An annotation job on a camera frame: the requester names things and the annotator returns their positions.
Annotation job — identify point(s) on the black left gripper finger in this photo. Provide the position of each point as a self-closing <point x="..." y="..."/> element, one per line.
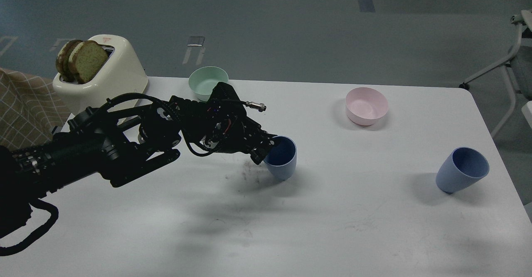
<point x="258" y="155"/>
<point x="271" y="140"/>

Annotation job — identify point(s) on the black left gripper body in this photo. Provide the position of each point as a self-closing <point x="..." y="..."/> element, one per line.
<point x="220" y="125"/>

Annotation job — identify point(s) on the blue cup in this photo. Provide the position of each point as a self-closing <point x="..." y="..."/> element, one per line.
<point x="462" y="168"/>
<point x="281" y="160"/>

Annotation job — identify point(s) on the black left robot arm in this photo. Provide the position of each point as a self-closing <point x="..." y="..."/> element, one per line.
<point x="126" y="138"/>

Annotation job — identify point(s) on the green bowl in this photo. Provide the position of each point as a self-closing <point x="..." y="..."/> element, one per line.
<point x="203" y="80"/>

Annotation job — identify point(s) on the pink bowl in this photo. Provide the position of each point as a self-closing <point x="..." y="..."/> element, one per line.
<point x="365" y="106"/>

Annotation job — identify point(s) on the cream toaster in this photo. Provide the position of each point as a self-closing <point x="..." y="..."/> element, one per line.
<point x="122" y="73"/>

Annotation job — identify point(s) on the front toast slice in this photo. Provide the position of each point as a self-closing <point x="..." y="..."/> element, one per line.
<point x="85" y="61"/>

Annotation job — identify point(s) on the toast slice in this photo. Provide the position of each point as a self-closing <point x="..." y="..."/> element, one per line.
<point x="85" y="61"/>
<point x="62" y="60"/>

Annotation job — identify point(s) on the rear toast slice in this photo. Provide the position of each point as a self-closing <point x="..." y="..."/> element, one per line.
<point x="62" y="60"/>

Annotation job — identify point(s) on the beige checkered cloth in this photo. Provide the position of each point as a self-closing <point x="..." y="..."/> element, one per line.
<point x="29" y="109"/>

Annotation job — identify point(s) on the white chair frame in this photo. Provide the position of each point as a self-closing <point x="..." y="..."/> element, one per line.
<point x="515" y="69"/>

